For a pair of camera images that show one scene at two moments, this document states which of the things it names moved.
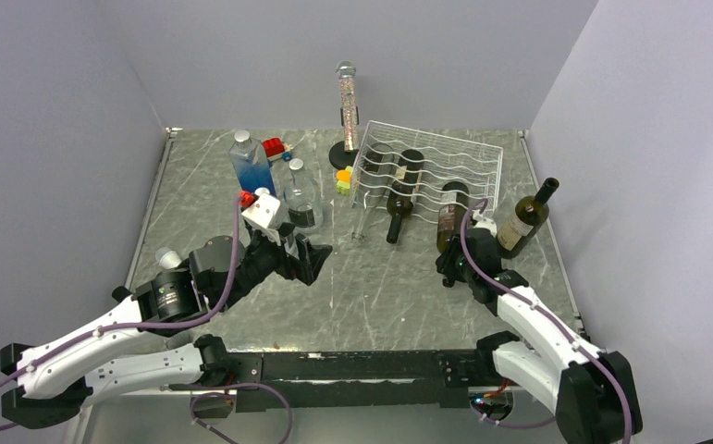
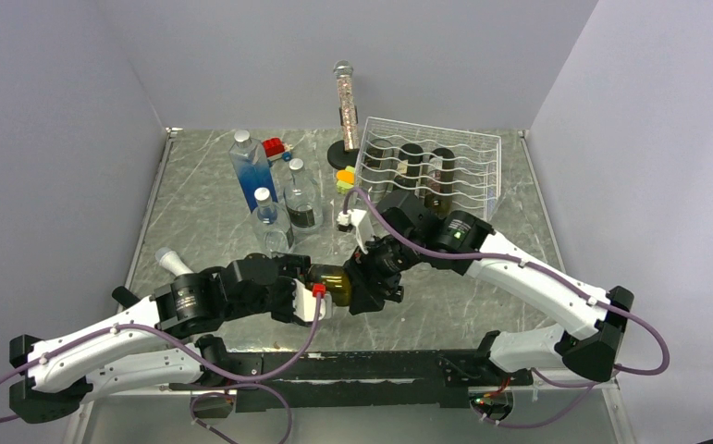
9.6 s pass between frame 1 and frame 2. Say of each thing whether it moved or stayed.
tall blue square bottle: stayed
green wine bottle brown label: moved
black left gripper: moved
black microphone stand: stayed
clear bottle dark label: stayed
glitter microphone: stayed
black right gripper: moved
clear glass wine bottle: stayed
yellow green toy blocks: stayed
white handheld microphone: stayed
